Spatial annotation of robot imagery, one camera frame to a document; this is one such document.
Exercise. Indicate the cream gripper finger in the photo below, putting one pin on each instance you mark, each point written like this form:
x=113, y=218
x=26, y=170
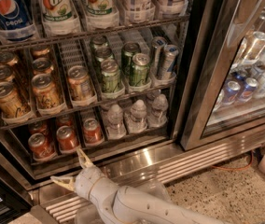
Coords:
x=67, y=182
x=84, y=160

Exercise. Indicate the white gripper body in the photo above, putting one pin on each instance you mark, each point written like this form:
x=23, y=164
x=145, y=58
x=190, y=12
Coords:
x=86, y=181

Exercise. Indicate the red coke can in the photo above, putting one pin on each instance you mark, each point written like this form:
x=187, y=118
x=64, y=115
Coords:
x=65, y=120
x=67, y=139
x=92, y=131
x=40, y=146
x=39, y=127

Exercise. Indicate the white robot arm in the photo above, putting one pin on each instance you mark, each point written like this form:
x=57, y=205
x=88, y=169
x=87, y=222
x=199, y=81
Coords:
x=124, y=204

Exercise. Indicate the fridge bottom vent grille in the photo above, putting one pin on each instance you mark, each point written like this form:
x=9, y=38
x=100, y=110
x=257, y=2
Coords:
x=206, y=156

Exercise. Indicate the orange can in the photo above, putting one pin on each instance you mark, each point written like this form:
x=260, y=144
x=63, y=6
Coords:
x=45, y=91
x=12, y=103
x=6, y=73
x=8, y=57
x=42, y=66
x=40, y=51

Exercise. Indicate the orange can front left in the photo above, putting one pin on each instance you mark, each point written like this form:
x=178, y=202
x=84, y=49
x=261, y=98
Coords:
x=12, y=103

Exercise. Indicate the green can front left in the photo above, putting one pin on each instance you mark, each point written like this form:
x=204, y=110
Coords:
x=110, y=76

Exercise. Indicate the green can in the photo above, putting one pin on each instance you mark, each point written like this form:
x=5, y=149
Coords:
x=110, y=76
x=139, y=70
x=98, y=41
x=128, y=50
x=103, y=54

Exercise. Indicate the green can right front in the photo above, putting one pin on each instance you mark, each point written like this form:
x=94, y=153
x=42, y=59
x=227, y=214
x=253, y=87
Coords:
x=139, y=70

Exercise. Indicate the green can left middle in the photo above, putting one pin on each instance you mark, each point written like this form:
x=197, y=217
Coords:
x=103, y=54

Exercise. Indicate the green can left back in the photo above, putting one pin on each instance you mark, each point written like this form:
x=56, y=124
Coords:
x=98, y=41

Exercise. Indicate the orange can left middle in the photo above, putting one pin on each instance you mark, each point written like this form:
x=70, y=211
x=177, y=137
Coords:
x=6, y=73

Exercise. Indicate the green can right back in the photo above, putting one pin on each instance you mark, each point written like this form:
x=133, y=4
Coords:
x=128, y=50

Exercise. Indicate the orange can left back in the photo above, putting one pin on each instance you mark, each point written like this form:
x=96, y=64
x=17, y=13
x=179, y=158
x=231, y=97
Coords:
x=8, y=57

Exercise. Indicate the slim silver can right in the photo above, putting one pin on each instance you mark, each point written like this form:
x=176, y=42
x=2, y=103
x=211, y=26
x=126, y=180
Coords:
x=167, y=62

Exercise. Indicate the slim silver can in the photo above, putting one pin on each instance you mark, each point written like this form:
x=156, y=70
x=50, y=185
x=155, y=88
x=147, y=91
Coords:
x=167, y=62
x=157, y=45

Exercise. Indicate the slim silver can left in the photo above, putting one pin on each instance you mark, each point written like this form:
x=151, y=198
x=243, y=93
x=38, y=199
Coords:
x=157, y=45

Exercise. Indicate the blue pepsi can left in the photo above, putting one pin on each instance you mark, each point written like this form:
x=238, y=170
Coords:
x=231, y=90

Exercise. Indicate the blue pepsi can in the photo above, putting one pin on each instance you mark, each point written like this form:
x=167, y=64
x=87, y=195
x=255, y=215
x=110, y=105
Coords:
x=246, y=93
x=231, y=90

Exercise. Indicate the glass fridge door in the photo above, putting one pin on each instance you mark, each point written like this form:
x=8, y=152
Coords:
x=215, y=32

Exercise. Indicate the blue pepsi can right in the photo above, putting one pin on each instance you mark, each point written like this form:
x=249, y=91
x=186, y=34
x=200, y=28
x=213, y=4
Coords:
x=246, y=93

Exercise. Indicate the clear plastic bin front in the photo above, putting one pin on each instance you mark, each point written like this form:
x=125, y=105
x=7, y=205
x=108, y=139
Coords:
x=89, y=213

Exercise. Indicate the clear water bottle left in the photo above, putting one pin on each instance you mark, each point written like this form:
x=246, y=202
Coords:
x=115, y=125

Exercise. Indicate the clear water bottle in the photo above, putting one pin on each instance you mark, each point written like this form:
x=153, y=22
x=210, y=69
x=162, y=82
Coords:
x=135, y=118
x=115, y=125
x=158, y=113

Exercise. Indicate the clear water bottle middle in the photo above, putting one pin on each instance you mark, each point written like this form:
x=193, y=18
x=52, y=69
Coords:
x=135, y=118

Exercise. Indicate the clear water bottle right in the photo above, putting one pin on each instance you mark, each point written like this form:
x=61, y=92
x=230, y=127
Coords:
x=158, y=113

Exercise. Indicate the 7up bottle left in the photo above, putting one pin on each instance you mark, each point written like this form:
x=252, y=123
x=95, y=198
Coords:
x=56, y=10

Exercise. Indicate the blue pepsi bottle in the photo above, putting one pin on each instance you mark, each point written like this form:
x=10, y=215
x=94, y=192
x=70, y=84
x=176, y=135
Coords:
x=14, y=14

